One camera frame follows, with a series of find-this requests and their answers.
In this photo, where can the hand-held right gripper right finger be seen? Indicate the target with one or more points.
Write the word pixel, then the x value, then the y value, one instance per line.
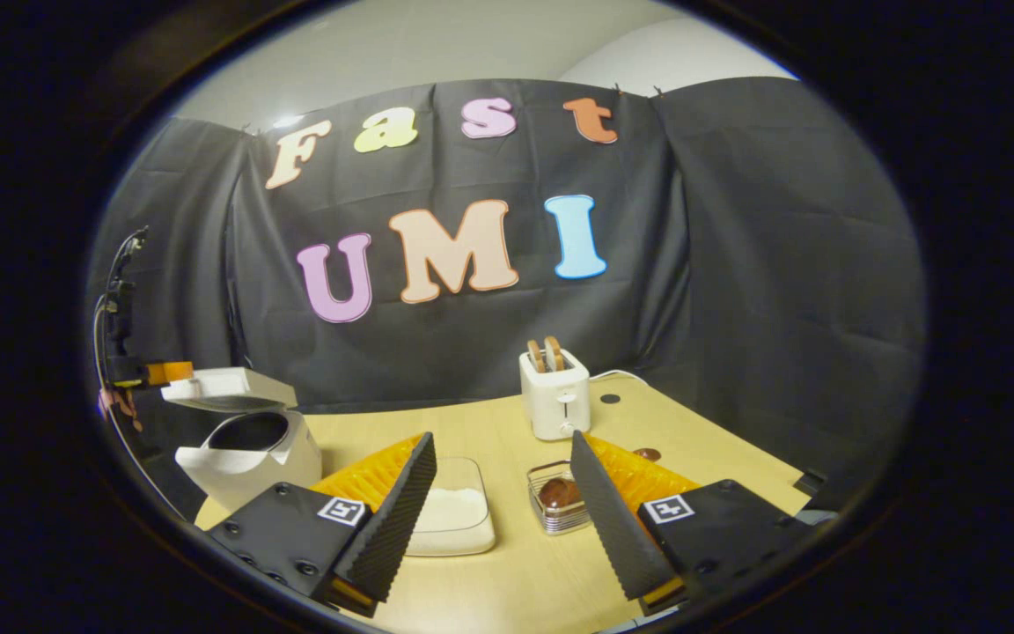
pixel 613 519

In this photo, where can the black backdrop cloth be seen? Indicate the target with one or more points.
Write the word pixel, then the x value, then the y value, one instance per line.
pixel 736 291

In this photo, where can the black table clamp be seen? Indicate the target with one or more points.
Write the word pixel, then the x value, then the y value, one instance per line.
pixel 811 482

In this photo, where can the small brown round disc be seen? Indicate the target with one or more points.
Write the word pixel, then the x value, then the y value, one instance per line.
pixel 646 454

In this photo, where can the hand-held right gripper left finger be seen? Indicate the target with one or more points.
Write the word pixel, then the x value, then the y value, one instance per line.
pixel 401 511

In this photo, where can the white rice cooker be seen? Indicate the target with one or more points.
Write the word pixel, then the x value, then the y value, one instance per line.
pixel 243 471

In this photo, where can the white toaster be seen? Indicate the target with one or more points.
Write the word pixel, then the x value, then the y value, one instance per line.
pixel 555 401

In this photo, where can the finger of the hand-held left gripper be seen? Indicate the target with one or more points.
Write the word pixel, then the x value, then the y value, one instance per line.
pixel 171 372

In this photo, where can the brown toast slice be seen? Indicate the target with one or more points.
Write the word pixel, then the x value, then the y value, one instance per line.
pixel 536 357
pixel 554 352

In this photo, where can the clear container of rice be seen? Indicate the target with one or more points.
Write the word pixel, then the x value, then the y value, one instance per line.
pixel 454 511

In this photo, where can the brown wooden spoon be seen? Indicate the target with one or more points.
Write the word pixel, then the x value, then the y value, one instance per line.
pixel 560 493

